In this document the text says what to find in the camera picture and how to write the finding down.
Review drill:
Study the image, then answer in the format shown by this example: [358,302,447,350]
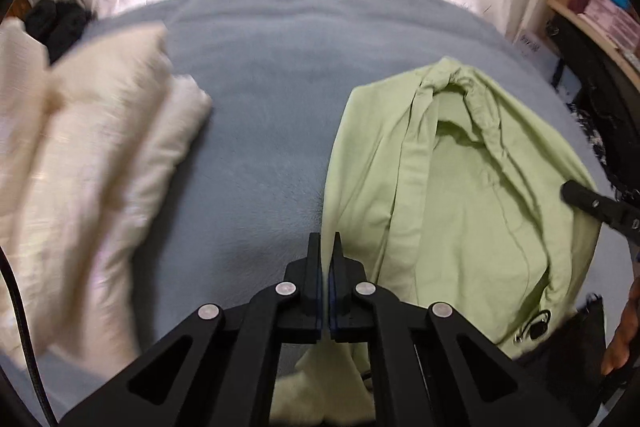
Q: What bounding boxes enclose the blue-grey bed blanket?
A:
[0,0,627,424]

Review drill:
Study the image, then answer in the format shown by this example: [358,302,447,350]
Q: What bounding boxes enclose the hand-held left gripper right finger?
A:
[327,232,583,427]

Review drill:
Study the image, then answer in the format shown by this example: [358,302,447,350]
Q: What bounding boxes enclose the white cardboard box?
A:
[515,29,551,60]

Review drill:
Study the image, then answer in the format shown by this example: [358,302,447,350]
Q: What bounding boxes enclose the person's right hand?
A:
[600,274,640,375]

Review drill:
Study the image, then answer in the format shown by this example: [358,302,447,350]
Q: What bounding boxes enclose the black white patterned cloth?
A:
[565,102,627,198]

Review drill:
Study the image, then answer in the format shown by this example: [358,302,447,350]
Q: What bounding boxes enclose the light green jacket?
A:
[270,56,608,427]

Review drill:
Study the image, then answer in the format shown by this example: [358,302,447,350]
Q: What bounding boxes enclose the pink box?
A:
[575,0,640,42]

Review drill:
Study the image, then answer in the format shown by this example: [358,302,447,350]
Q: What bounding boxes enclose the dark clothes pile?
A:
[25,0,97,64]

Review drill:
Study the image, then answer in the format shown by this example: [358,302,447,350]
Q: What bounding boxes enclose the black cable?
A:
[0,249,58,427]

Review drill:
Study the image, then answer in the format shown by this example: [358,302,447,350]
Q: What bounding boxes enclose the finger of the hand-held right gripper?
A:
[560,179,640,239]

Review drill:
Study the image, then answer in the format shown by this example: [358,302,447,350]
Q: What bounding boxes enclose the wooden shelf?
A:
[547,0,640,82]

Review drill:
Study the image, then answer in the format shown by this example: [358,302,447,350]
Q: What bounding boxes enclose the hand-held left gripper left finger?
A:
[60,233,321,427]

